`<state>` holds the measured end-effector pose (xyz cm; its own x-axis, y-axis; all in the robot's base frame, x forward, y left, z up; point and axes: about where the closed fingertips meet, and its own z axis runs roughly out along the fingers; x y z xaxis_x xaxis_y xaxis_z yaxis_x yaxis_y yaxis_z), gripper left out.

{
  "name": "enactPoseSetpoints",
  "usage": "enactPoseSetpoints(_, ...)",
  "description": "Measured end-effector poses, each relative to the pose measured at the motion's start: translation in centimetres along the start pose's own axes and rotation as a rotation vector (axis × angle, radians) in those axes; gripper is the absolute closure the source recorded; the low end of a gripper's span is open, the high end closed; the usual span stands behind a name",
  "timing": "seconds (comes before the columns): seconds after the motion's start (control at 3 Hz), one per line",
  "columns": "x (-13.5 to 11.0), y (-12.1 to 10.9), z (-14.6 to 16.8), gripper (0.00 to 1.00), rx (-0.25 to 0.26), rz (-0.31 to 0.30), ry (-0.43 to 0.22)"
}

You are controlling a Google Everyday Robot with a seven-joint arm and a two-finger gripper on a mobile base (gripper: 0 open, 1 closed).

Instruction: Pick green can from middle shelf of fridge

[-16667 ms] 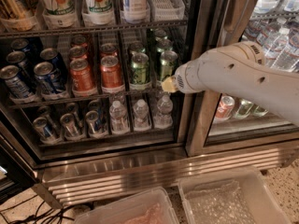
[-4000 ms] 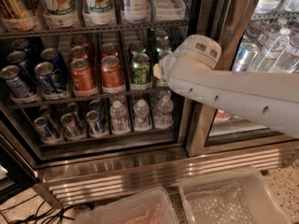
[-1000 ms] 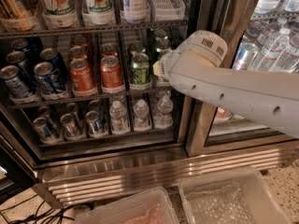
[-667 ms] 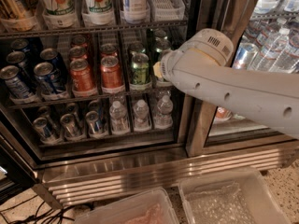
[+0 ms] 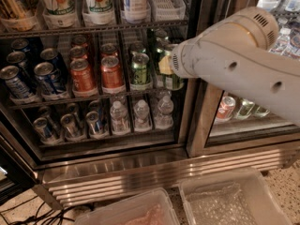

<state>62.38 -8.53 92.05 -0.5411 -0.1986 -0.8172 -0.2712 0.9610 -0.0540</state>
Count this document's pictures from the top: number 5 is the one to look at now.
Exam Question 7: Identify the right water bottle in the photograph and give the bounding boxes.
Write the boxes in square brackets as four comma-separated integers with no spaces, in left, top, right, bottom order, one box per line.
[155,96,173,129]

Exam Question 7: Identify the clear plastic bin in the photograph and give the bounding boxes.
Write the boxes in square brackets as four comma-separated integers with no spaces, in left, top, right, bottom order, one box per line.
[179,168,293,225]
[74,188,180,225]

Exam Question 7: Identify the middle right blue can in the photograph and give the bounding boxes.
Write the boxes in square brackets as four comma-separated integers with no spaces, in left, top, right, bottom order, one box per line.
[40,48,68,82]

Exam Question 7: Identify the right clear plastic bin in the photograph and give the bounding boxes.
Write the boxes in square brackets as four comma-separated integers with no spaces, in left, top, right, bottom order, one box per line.
[179,168,293,225]

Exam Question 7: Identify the gold can top shelf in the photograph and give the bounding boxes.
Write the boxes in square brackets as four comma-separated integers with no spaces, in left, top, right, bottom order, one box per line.
[0,0,33,19]

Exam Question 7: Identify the front right blue can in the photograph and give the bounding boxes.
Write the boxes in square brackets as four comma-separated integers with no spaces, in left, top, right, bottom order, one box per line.
[34,62,67,96]

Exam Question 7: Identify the slim can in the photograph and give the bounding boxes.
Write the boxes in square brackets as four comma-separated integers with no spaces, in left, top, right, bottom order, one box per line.
[85,111,105,135]
[33,117,58,142]
[60,113,83,138]

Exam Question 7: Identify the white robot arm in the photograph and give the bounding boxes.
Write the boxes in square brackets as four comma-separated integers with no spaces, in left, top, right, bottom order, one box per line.
[158,7,300,126]

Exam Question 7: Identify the front left orange can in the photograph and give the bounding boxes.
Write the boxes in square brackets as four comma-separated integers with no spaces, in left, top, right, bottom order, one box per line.
[70,59,96,92]

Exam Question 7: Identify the orange can behind glass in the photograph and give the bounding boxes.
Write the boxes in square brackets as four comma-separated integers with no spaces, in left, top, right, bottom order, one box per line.
[217,96,235,120]

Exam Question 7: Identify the middle right orange can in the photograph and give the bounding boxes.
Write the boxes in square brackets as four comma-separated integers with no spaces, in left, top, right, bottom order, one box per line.
[100,43,118,58]

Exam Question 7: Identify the steel fridge base grille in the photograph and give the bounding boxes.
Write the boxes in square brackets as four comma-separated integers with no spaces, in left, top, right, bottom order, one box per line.
[33,141,299,210]

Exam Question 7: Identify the green can behind glass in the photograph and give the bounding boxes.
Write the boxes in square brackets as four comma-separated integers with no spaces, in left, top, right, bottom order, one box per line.
[235,98,255,119]

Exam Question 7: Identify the front left blue can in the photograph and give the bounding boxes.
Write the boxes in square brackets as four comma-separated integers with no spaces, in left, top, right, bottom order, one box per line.
[0,66,34,99]

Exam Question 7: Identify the middle left blue can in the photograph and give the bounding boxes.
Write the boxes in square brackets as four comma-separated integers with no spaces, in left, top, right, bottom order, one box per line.
[7,52,33,76]

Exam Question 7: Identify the black floor cables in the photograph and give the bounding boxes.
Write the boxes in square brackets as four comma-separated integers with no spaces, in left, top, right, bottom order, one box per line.
[0,194,95,225]

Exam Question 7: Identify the steel fridge door frame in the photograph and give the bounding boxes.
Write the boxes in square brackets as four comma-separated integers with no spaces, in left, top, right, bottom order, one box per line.
[187,0,300,157]

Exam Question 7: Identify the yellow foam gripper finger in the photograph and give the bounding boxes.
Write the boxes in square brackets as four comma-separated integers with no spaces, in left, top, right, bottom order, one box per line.
[158,55,173,75]

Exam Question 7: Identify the front right orange can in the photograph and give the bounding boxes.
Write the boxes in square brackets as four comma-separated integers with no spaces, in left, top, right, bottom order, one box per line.
[100,56,124,88]

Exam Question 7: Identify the bottom middle slim can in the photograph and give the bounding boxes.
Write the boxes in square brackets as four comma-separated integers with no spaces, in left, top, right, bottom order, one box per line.
[60,113,83,138]

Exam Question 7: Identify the back orange can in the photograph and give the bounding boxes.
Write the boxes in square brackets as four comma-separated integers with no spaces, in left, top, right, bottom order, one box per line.
[71,35,89,49]

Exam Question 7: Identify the water bottle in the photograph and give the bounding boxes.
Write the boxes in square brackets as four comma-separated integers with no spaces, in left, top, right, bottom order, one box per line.
[134,99,151,132]
[110,100,130,135]
[155,96,173,129]

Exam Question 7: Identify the left water bottle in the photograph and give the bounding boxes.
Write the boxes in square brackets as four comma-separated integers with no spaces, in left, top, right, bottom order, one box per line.
[110,100,130,135]

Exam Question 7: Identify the blue can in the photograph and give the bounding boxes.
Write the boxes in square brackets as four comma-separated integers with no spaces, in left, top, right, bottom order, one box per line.
[34,62,67,96]
[7,52,33,76]
[0,66,34,99]
[11,38,38,59]
[40,48,68,82]

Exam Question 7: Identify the empty white shelf tray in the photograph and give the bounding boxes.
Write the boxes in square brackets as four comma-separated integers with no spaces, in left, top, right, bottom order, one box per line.
[149,0,186,22]

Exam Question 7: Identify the bottom right slim can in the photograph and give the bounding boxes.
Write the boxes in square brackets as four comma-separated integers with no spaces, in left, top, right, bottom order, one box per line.
[85,111,105,135]

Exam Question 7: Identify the left clear plastic bin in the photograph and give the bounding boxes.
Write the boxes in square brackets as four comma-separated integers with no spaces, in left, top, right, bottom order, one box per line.
[74,188,180,225]

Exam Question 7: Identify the back blue can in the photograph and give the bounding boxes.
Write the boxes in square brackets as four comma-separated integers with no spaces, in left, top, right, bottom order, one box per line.
[11,38,38,59]

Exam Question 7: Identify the middle water bottle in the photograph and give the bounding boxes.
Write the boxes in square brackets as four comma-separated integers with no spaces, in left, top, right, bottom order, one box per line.
[134,99,151,132]

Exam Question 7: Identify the middle left orange can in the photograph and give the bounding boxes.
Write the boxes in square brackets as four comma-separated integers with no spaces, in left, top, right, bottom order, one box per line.
[69,46,88,61]

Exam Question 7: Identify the bottom left slim can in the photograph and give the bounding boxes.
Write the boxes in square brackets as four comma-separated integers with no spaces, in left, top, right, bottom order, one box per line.
[33,117,58,142]

